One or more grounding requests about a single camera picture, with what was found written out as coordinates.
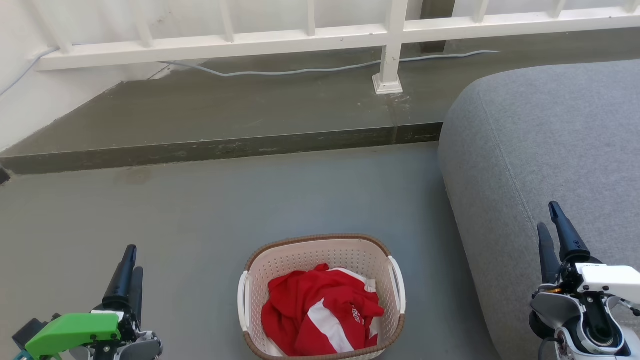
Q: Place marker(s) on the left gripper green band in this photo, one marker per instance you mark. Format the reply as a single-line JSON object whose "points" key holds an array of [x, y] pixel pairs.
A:
{"points": [[75, 330]]}

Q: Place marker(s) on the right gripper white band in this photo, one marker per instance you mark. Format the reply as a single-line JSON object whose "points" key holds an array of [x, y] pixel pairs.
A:
{"points": [[610, 280]]}

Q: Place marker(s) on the red shirt with white print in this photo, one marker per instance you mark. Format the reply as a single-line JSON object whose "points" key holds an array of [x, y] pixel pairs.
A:
{"points": [[325, 320]]}

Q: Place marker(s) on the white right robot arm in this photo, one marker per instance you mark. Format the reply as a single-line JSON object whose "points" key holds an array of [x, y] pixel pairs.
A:
{"points": [[595, 335]]}

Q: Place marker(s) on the grey fabric sofa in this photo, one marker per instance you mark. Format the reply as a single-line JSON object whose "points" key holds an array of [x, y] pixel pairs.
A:
{"points": [[550, 140]]}

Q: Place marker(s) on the beige perforated laundry basket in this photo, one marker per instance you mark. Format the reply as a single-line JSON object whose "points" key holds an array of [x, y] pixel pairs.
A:
{"points": [[310, 255]]}

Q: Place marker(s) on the white wooden railing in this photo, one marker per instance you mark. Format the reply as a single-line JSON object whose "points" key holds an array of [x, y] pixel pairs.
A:
{"points": [[250, 42]]}

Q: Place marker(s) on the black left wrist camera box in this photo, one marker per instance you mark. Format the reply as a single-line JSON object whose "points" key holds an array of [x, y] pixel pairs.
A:
{"points": [[26, 332]]}

